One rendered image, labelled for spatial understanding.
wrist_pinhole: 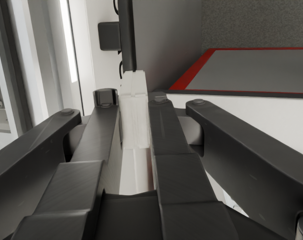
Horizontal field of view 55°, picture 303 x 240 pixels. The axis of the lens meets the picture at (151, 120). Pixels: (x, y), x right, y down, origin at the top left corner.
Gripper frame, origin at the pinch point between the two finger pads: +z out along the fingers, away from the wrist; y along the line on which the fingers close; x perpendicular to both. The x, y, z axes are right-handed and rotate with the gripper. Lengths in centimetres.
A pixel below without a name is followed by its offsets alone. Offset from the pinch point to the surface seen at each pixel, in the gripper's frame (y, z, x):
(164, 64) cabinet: 5.4, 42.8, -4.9
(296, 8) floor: 56, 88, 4
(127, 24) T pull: -0.5, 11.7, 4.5
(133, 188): -2.1, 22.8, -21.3
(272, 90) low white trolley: 22.5, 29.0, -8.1
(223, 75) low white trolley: 18.2, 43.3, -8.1
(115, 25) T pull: -1.7, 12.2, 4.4
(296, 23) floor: 57, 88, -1
